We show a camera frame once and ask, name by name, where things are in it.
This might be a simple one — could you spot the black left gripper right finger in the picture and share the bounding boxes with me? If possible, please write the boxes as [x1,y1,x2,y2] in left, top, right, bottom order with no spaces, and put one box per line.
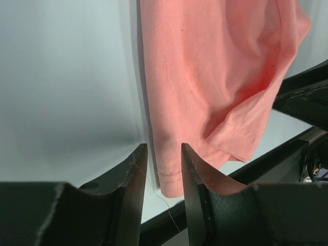
[181,143,327,245]

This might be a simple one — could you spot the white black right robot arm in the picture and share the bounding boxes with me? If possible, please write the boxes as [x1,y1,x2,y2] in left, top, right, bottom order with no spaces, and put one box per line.
[273,60,328,131]

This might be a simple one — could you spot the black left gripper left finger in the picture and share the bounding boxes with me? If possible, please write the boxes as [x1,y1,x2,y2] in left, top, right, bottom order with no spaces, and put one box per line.
[1,143,148,245]

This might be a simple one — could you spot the pink t shirt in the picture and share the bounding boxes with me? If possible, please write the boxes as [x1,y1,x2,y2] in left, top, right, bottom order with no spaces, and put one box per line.
[140,1,311,198]

